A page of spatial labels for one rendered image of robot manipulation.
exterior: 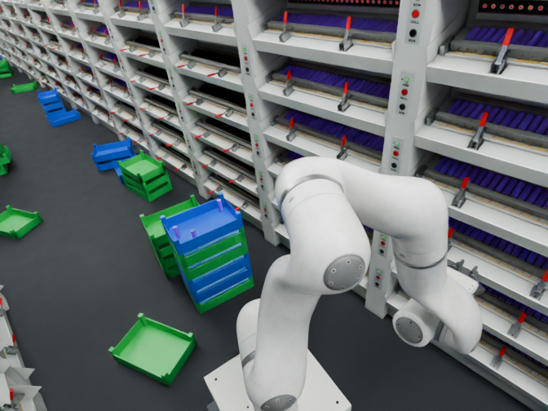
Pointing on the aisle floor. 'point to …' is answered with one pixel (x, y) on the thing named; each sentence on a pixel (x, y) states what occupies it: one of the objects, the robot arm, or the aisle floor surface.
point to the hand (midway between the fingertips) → (466, 269)
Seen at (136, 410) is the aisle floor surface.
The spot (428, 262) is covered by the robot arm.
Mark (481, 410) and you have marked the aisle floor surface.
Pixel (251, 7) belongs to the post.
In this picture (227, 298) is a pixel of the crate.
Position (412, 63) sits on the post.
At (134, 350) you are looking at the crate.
